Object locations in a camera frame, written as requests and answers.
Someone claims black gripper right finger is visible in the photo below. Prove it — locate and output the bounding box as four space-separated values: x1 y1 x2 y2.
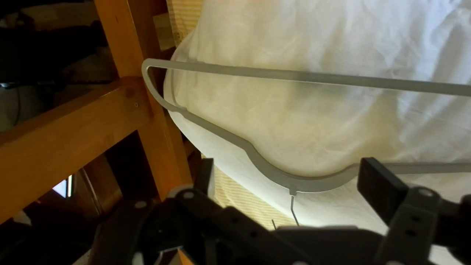
356 155 471 265

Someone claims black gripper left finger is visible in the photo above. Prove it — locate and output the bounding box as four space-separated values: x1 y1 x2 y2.
91 157 277 265

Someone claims white plastic coat hanger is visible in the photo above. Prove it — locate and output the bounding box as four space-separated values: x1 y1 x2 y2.
140 57 471 228

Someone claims large white pillow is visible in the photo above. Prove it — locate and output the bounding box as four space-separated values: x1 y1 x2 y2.
164 0 471 265

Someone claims orange wooden bunk bed frame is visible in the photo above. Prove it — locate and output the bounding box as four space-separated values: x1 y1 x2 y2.
0 0 196 265

